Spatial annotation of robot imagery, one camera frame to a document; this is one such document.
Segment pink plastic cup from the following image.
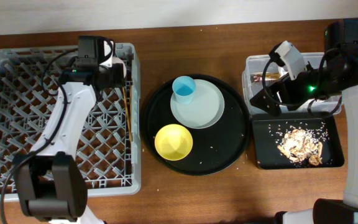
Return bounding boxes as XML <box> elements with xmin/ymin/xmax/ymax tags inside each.
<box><xmin>112</xmin><ymin>57</ymin><xmax>127</xmax><ymax>80</ymax></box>

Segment rice and peanut shell scraps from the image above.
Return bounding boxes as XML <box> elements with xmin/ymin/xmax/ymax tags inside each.
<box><xmin>267</xmin><ymin>121</ymin><xmax>329</xmax><ymax>167</ymax></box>

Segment blue plastic cup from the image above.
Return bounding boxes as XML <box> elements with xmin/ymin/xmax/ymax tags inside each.
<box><xmin>172</xmin><ymin>76</ymin><xmax>196</xmax><ymax>104</ymax></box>

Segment yellow plastic bowl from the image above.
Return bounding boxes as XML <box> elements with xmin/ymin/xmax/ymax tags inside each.
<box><xmin>154</xmin><ymin>124</ymin><xmax>193</xmax><ymax>161</ymax></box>

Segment white napkin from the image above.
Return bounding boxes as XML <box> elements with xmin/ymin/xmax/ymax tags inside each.
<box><xmin>278</xmin><ymin>67</ymin><xmax>288</xmax><ymax>77</ymax></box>

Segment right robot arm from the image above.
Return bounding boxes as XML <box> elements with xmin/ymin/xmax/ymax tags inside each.
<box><xmin>250</xmin><ymin>19</ymin><xmax>358</xmax><ymax>223</ymax></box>

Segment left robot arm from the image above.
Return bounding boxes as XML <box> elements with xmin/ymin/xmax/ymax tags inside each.
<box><xmin>8</xmin><ymin>36</ymin><xmax>126</xmax><ymax>223</ymax></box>

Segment grey dishwasher rack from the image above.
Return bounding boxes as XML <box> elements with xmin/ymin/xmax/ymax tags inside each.
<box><xmin>0</xmin><ymin>43</ymin><xmax>141</xmax><ymax>197</ymax></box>

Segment black rectangular tray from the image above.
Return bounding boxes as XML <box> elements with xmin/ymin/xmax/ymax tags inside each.
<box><xmin>252</xmin><ymin>113</ymin><xmax>344</xmax><ymax>169</ymax></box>

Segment clear plastic storage box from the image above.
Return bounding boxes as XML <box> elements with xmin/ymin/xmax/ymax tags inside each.
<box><xmin>242</xmin><ymin>52</ymin><xmax>339</xmax><ymax>115</ymax></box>

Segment grey round plate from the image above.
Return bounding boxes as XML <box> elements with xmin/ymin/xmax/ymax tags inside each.
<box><xmin>170</xmin><ymin>79</ymin><xmax>225</xmax><ymax>129</ymax></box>

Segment round black tray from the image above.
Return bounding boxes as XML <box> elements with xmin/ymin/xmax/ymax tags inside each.
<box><xmin>140</xmin><ymin>74</ymin><xmax>252</xmax><ymax>175</ymax></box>

